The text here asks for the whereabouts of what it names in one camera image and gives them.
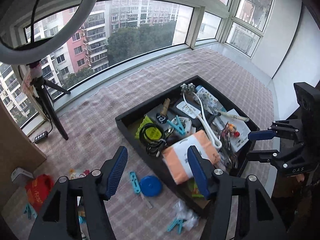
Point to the black power strip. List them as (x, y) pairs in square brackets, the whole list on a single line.
[(41, 137)]

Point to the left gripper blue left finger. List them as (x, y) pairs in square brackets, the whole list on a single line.
[(112, 171)]

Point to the grey white box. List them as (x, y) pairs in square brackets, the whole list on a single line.
[(21, 177)]

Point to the black pouch white label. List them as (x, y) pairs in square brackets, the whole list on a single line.
[(186, 109)]

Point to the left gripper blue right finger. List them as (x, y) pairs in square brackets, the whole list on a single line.
[(203, 174)]

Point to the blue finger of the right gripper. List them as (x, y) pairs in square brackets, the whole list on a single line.
[(263, 156), (261, 135)]

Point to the wooden clothespin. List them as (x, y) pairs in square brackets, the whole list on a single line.
[(164, 110)]

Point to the red plastic bag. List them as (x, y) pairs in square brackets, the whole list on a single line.
[(38, 190)]

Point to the white tape roll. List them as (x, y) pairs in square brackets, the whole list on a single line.
[(186, 122)]

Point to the black tripod stand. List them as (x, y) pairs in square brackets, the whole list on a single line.
[(43, 97)]

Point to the white paper booklet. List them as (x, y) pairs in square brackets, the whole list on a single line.
[(233, 130)]

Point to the ring light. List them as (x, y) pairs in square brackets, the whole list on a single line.
[(52, 39)]

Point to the blue tape measure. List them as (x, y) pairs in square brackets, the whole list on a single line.
[(150, 186)]

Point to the black storage tray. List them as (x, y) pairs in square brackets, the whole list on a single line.
[(129, 121)]

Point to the teal clothespin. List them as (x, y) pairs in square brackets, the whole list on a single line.
[(178, 126)]

